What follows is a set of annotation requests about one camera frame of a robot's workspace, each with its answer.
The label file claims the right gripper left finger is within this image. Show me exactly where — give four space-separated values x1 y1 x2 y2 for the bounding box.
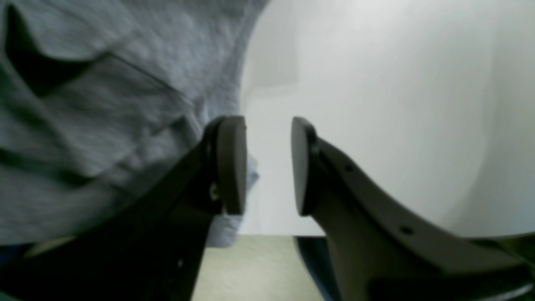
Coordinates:
1 116 247 301

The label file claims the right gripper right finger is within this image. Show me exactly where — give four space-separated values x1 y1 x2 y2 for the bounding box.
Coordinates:
292 117 534 301

